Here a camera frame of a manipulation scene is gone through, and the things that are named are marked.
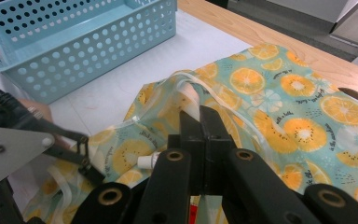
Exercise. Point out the white table mat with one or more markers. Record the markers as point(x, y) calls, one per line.
point(121, 93)

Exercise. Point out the light blue perforated plastic basket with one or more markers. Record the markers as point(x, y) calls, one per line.
point(74, 62)

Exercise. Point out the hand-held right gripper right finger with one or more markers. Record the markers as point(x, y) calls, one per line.
point(216, 140)

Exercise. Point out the citrus print fabric tote bag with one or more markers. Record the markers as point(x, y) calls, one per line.
point(292, 124)

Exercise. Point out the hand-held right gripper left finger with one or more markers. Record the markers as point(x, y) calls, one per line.
point(194, 146)

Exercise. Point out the small white capped tube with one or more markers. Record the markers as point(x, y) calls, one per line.
point(147, 161)

